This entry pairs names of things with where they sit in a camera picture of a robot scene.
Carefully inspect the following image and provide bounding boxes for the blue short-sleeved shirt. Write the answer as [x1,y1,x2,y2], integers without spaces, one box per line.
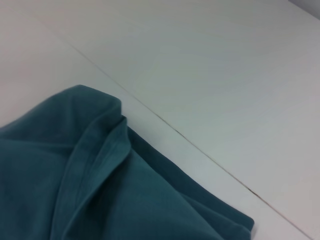
[0,84,256,240]

